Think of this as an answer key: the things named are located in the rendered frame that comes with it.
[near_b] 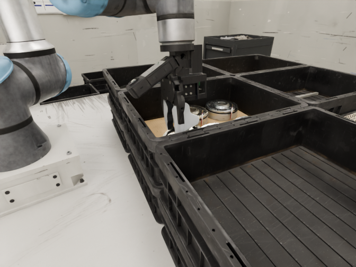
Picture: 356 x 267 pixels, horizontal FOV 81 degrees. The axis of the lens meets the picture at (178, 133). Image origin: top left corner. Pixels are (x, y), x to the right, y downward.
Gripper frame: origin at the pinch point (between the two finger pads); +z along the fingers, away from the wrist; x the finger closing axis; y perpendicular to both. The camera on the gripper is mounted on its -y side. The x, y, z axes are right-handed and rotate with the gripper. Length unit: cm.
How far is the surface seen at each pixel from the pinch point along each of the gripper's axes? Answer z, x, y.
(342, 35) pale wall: -19, 146, 326
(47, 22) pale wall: -55, 317, -37
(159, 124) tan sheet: 1.7, 13.0, 1.3
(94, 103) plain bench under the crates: 7, 75, -12
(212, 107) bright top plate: -1.0, 10.5, 18.3
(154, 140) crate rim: -5.1, -11.6, -8.4
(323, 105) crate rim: -4.2, -12.8, 35.2
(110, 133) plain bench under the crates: 11.6, 39.0, -10.6
